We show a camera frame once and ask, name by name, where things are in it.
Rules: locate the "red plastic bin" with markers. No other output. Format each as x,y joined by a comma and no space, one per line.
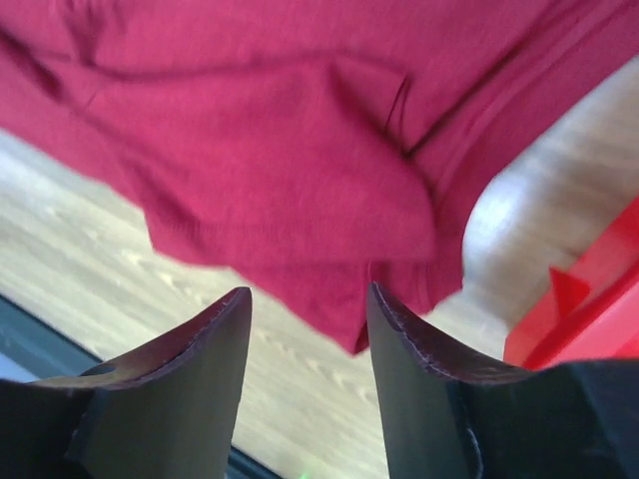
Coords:
590,310

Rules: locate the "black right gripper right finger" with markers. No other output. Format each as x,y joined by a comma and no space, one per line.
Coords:
450,411

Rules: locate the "dark red t shirt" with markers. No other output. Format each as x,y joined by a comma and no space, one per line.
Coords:
312,146

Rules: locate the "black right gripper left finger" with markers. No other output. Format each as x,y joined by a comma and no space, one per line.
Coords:
165,399

